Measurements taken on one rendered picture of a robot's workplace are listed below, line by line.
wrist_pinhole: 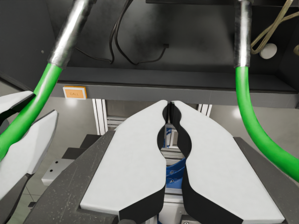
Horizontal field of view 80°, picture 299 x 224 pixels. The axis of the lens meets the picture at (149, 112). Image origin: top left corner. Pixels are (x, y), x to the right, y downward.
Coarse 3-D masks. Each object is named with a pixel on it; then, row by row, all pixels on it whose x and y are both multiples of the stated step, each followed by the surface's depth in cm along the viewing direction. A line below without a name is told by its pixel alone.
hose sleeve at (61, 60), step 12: (84, 0) 18; (72, 12) 18; (84, 12) 18; (72, 24) 18; (84, 24) 19; (60, 36) 18; (72, 36) 18; (60, 48) 18; (72, 48) 18; (48, 60) 17; (60, 60) 18
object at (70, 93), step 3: (75, 87) 43; (78, 87) 43; (81, 87) 43; (84, 87) 43; (66, 90) 43; (69, 90) 43; (72, 90) 43; (75, 90) 43; (78, 90) 42; (81, 90) 42; (66, 93) 43; (69, 93) 43; (72, 93) 43; (75, 93) 43; (78, 93) 43; (81, 93) 43; (69, 96) 44; (72, 96) 43; (75, 96) 43; (78, 96) 43; (81, 96) 43
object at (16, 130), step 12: (48, 72) 17; (60, 72) 18; (48, 84) 17; (36, 96) 17; (48, 96) 18; (24, 108) 16; (36, 108) 17; (24, 120) 16; (12, 132) 15; (24, 132) 16; (0, 144) 14; (0, 156) 14
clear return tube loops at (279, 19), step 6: (288, 0) 20; (288, 6) 20; (282, 12) 21; (276, 18) 22; (282, 18) 21; (288, 18) 28; (276, 24) 22; (264, 30) 29; (270, 30) 23; (258, 36) 30; (270, 36) 23; (252, 42) 30; (264, 42) 24; (258, 48) 25; (294, 48) 30
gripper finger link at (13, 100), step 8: (8, 96) 15; (16, 96) 15; (24, 96) 16; (32, 96) 16; (0, 104) 15; (8, 104) 15; (16, 104) 15; (24, 104) 16; (0, 112) 14; (8, 112) 15; (16, 112) 16; (0, 120) 15; (0, 128) 18
